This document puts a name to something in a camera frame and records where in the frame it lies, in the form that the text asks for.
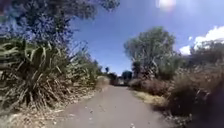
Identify row of flax bushes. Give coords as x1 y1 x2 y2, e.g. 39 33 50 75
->
0 38 103 114

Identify overhanging tree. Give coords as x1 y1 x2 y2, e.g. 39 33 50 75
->
0 0 121 48

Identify brown dry bushes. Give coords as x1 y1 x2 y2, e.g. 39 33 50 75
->
128 61 224 128

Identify pale green tree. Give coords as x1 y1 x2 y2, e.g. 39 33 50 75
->
123 26 177 80

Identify grey asphalt path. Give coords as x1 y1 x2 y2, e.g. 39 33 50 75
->
43 84 178 128

